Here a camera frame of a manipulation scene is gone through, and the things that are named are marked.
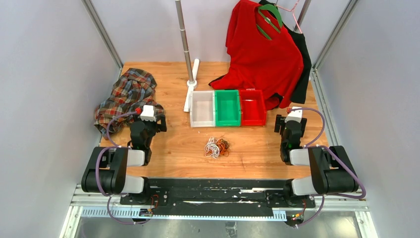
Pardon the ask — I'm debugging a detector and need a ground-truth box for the white thin cable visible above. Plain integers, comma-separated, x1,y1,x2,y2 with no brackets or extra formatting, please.
204,137,220,160

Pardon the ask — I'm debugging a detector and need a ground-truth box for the orange thin cable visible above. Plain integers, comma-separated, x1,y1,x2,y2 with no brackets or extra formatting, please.
214,138,231,158

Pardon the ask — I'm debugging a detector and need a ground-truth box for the black thin cable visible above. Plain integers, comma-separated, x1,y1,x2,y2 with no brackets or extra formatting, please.
217,138,231,154

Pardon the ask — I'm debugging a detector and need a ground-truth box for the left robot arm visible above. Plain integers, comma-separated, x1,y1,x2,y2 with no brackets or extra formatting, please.
81,116,167,205

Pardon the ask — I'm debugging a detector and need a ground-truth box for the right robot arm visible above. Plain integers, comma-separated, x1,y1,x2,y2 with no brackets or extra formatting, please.
274,115,360,207

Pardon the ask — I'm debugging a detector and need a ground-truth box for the black t-shirt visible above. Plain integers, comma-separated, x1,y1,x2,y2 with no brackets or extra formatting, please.
254,0,311,109

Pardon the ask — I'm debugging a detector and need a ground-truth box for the red plastic bin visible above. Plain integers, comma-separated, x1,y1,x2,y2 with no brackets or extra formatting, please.
239,89,266,126

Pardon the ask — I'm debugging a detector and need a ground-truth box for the plaid flannel shirt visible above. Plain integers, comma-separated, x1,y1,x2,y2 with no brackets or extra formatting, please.
94,68,165,139

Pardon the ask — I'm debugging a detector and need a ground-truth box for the white plastic bin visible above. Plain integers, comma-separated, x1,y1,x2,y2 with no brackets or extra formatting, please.
189,90,215,127

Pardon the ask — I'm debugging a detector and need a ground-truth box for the white rack base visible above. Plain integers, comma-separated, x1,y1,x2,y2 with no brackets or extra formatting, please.
183,59,200,112

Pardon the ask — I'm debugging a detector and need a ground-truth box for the green plastic bin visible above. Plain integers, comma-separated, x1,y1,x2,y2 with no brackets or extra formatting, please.
215,90,241,127

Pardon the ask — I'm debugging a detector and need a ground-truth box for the red t-shirt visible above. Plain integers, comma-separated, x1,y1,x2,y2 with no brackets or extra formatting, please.
209,0,304,110

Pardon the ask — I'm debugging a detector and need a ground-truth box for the green clothes hanger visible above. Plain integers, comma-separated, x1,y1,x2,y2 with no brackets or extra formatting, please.
256,4,284,41

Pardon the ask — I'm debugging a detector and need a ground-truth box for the silver rack pole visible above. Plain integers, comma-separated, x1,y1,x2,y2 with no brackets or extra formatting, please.
175,0,194,86
293,0,312,33

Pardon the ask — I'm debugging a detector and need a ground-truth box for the right silver rack pole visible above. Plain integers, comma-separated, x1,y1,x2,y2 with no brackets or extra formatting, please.
293,0,312,33

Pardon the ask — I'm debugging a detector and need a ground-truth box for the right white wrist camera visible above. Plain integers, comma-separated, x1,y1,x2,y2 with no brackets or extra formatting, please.
285,107,303,123

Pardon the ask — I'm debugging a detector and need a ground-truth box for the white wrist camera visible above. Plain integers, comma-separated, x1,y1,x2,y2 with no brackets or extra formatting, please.
140,105,157,121
285,107,303,123

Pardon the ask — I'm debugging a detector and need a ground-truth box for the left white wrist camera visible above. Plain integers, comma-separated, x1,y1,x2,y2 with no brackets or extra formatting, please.
140,105,157,121

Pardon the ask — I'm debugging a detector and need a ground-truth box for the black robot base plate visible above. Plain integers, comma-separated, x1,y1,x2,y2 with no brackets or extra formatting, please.
119,178,315,217

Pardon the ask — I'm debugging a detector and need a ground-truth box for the aluminium frame rail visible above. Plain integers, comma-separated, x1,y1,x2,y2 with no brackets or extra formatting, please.
60,187,377,238

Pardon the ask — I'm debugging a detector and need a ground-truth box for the pink wire hanger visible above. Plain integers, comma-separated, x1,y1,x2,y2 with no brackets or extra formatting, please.
275,0,303,34

